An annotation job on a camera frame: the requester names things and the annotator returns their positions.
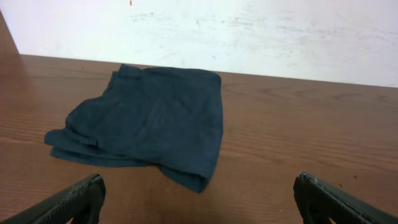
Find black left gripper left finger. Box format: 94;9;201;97
1;174;106;224

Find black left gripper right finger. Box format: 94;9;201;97
293;172;397;224

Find folded dark blue shorts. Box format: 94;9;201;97
44;64;223;192

